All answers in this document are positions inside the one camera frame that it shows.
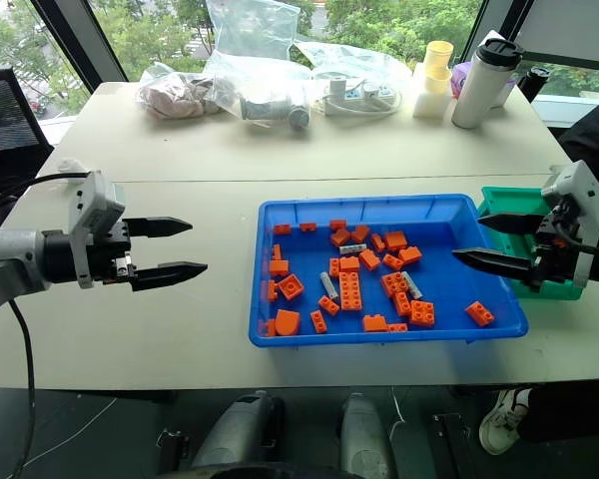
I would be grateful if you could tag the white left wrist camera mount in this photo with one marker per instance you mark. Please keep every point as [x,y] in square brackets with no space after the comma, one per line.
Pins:
[96,199]

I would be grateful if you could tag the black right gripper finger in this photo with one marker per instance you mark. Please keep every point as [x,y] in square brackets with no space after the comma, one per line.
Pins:
[499,264]
[516,223]

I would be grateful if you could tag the orange 2x4 toy brick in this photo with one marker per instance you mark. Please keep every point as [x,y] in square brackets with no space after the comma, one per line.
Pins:
[351,291]

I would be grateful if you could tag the black bottle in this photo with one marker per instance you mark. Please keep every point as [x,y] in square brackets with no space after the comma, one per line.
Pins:
[533,82]

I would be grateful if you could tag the plastic bag with pink contents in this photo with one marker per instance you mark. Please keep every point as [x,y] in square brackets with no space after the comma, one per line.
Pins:
[172,97]

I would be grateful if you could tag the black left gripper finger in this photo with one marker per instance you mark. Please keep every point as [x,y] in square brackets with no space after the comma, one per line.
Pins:
[165,275]
[155,227]

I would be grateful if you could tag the plastic bag with grey cylinders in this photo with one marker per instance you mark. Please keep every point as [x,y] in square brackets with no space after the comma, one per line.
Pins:
[272,107]

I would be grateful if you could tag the yellow cup stack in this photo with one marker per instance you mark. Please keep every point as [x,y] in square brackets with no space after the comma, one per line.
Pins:
[438,62]

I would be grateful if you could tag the purple packet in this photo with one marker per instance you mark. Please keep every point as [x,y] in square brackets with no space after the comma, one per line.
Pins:
[460,80]

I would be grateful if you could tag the grey brick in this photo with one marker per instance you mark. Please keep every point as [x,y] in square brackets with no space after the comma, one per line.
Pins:
[329,285]

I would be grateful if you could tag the green plastic tray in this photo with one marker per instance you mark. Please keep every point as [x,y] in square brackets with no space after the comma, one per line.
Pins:
[511,199]

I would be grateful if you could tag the small orange block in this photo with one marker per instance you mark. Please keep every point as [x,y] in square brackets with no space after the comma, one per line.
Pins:
[361,233]
[328,305]
[282,229]
[271,291]
[340,237]
[334,267]
[398,328]
[338,224]
[277,252]
[318,322]
[369,260]
[403,304]
[393,262]
[378,242]
[308,227]

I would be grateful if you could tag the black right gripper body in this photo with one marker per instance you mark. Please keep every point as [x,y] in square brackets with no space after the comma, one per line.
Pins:
[554,262]

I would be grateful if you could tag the large clear plastic bag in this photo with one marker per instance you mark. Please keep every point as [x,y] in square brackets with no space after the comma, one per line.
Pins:
[252,30]

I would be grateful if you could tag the black mesh office chair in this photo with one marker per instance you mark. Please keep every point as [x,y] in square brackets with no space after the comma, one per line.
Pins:
[5,130]

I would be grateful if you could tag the black metal bracket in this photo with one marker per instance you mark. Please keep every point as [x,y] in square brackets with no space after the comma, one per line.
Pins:
[451,444]
[172,449]

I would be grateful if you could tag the dark window frame post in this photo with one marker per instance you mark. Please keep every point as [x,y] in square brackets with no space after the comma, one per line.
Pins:
[80,35]
[494,25]

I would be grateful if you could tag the silver robot leg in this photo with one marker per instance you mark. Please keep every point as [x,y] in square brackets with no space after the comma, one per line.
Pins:
[234,429]
[362,434]

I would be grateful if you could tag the blue plastic tray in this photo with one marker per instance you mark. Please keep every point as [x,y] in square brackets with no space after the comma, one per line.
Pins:
[444,294]

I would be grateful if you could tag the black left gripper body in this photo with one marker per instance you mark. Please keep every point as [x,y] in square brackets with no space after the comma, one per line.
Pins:
[102,255]

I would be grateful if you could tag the white tumbler with black lid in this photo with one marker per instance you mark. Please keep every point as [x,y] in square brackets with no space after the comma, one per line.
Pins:
[479,85]

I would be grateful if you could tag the white power strip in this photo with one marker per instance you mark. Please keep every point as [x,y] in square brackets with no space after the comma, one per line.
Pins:
[352,102]

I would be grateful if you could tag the person in black clothes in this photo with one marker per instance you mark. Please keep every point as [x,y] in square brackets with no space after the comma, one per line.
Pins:
[594,140]

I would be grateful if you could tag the orange rounded plastic toy brick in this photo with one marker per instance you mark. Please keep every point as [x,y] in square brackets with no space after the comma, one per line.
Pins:
[286,323]

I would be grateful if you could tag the white sneaker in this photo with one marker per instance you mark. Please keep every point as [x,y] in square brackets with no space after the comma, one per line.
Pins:
[501,424]

